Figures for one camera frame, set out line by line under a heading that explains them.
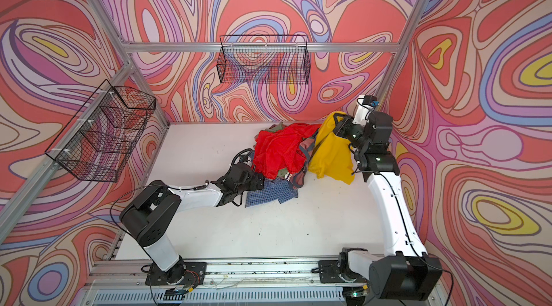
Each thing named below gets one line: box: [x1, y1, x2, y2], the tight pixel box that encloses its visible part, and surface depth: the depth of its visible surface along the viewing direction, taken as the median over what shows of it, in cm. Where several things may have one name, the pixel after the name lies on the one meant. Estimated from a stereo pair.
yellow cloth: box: [309, 111, 355, 185], surface depth 85 cm
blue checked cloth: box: [245, 178, 299, 208], surface depth 93 cm
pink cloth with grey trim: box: [290, 136, 317, 189], surface depth 88 cm
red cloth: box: [252, 122, 322, 180], surface depth 90 cm
